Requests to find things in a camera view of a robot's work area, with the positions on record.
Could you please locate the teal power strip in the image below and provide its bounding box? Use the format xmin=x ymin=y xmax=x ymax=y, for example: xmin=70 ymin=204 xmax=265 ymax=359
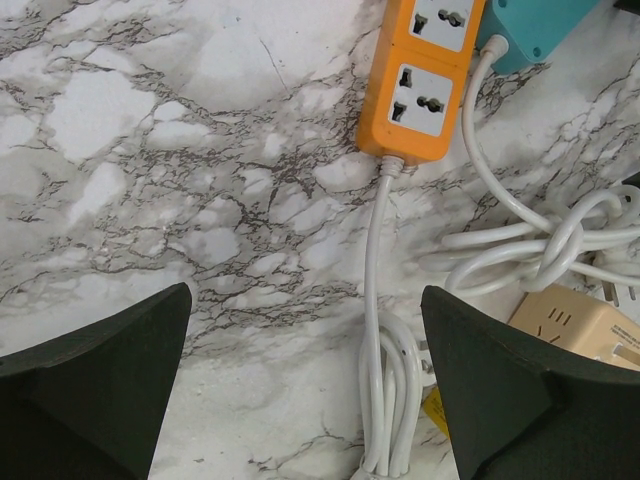
xmin=476 ymin=0 xmax=597 ymax=75

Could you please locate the yellow cube socket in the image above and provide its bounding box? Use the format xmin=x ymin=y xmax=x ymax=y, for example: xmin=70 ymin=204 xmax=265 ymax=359
xmin=423 ymin=387 xmax=450 ymax=438

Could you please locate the orange power strip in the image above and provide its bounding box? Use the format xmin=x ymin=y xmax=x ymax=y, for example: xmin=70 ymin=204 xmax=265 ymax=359
xmin=356 ymin=0 xmax=485 ymax=166

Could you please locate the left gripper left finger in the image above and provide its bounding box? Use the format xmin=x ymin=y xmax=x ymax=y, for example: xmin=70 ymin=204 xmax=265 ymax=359
xmin=1 ymin=283 xmax=192 ymax=479

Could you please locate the white teal-strip cable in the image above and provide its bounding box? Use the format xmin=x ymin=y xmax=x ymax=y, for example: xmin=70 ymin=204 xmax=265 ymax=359
xmin=442 ymin=34 xmax=640 ymax=306

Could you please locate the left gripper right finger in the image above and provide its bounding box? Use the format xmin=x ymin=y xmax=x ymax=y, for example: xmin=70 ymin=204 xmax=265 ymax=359
xmin=421 ymin=286 xmax=639 ymax=479

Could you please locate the white orange-strip cable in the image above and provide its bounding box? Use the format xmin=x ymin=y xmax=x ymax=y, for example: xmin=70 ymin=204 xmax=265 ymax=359
xmin=349 ymin=154 xmax=436 ymax=480

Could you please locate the beige cube socket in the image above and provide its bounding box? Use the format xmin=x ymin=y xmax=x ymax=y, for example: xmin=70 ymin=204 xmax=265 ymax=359
xmin=509 ymin=285 xmax=639 ymax=371

